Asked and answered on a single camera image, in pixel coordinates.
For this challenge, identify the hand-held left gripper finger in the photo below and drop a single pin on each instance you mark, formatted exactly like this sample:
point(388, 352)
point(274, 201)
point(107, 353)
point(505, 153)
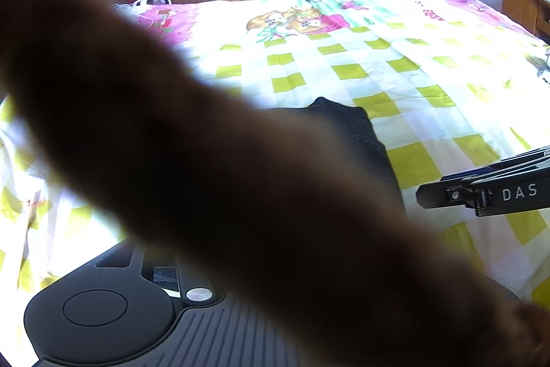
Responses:
point(139, 259)

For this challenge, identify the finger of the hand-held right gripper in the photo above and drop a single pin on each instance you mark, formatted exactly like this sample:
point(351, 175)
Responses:
point(466, 174)
point(507, 193)

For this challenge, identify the black pants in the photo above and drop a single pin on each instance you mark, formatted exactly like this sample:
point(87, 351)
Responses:
point(361, 143)

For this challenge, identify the crumpled white grey cloth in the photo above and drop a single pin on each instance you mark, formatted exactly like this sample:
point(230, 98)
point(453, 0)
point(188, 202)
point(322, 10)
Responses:
point(542, 66)

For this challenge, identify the printed checkered bed sheet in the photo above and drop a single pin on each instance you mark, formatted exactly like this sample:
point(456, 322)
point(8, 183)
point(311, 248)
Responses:
point(386, 61)

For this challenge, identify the wooden desk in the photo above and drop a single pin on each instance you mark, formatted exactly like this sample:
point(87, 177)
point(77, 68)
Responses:
point(522, 8)

